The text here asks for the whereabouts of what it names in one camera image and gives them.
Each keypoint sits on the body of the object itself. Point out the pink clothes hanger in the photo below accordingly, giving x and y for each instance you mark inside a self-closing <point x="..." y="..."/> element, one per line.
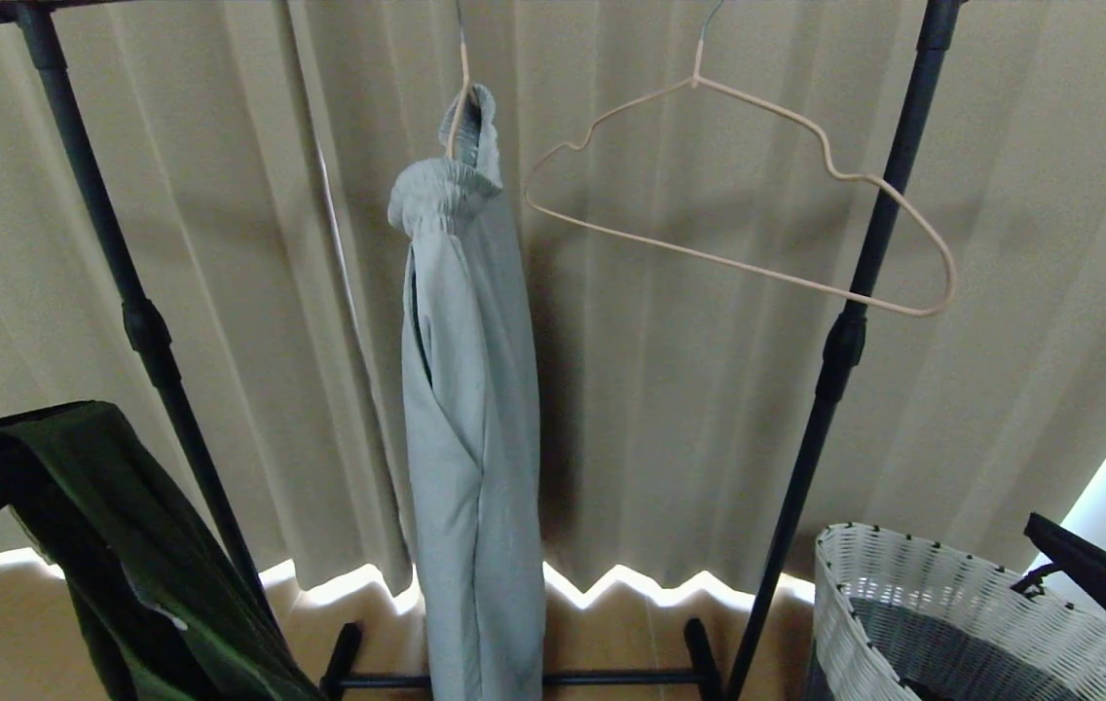
<point x="464" y="68"/>
<point x="698" y="68"/>

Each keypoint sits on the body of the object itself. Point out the pale grey shorts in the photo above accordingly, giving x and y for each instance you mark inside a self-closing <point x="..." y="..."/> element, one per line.
<point x="475" y="438"/>

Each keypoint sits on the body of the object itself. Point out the green shirt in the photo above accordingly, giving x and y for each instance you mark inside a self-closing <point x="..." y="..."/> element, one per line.
<point x="125" y="545"/>

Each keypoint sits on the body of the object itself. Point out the white laundry basket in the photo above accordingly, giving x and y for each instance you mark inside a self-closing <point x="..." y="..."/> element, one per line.
<point x="903" y="584"/>

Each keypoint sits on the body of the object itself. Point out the black clothes rack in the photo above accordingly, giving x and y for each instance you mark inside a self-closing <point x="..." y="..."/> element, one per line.
<point x="149" y="331"/>

